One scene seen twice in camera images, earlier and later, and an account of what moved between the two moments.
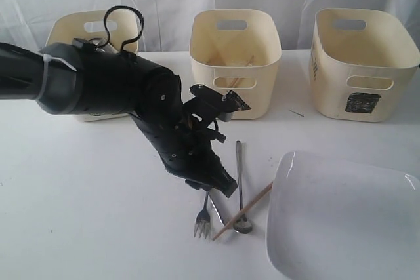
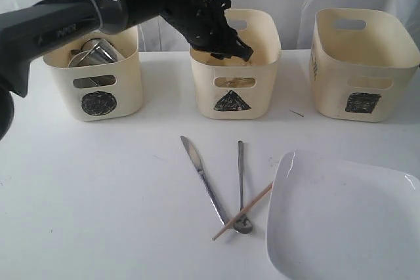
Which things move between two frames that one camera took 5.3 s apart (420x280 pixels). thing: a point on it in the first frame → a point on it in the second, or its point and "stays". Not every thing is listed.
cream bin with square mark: (361, 61) stays
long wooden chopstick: (237, 79) → (233, 81)
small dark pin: (302, 115) stays
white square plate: (329, 219) stays
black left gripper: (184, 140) → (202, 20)
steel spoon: (245, 223) stays
